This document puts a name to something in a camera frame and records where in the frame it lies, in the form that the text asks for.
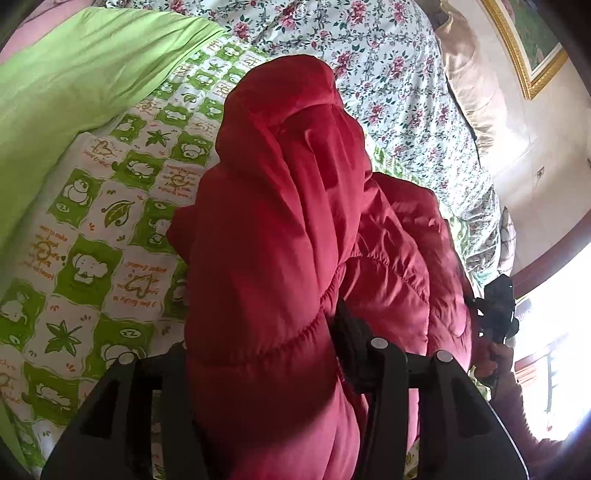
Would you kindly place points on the pink quilt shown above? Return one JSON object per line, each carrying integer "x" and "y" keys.
{"x": 46, "y": 21}

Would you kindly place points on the person's right forearm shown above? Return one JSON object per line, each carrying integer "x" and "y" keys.
{"x": 526, "y": 415}

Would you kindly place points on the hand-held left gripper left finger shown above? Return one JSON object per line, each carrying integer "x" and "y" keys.
{"x": 138, "y": 374}

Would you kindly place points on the person's right hand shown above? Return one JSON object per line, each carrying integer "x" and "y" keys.
{"x": 489, "y": 362}

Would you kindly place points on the grey patterned pillow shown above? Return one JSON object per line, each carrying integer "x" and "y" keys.
{"x": 507, "y": 240}

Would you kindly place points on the green printed blanket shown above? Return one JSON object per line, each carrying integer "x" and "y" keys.
{"x": 92, "y": 207}

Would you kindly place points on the floral duvet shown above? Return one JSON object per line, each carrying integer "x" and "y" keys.
{"x": 392, "y": 69}

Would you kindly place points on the bright window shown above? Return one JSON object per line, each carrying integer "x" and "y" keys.
{"x": 563, "y": 323}

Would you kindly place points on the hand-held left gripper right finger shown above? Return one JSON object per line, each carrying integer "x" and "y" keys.
{"x": 351, "y": 341}

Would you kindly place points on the wall socket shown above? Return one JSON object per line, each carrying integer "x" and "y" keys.
{"x": 540, "y": 173}

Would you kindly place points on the gold framed picture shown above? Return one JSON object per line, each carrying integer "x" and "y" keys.
{"x": 535, "y": 32}

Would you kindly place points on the beige pillow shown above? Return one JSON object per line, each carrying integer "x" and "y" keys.
{"x": 480, "y": 92}

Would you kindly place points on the red quilted jacket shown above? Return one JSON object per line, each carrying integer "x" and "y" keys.
{"x": 277, "y": 230}

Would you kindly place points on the brown wooden board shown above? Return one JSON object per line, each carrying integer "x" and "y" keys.
{"x": 554, "y": 249}

